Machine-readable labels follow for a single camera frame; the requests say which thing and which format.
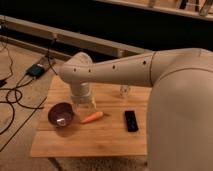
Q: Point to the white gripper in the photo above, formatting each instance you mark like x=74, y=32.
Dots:
x=81, y=94

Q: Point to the clear plastic bottle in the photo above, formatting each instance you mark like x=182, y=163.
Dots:
x=124, y=91

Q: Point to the wooden table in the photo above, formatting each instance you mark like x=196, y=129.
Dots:
x=107, y=136

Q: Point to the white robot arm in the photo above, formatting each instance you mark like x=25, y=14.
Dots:
x=179, y=124

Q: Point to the purple bowl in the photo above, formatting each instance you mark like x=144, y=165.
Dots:
x=61, y=114

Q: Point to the long beige baseboard ledge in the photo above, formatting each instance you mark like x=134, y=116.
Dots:
x=78, y=40

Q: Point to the orange carrot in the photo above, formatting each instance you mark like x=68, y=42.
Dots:
x=93, y=117

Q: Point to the black remote control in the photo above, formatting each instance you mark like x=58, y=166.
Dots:
x=131, y=122

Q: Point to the black power adapter box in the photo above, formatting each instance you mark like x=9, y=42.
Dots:
x=35, y=70

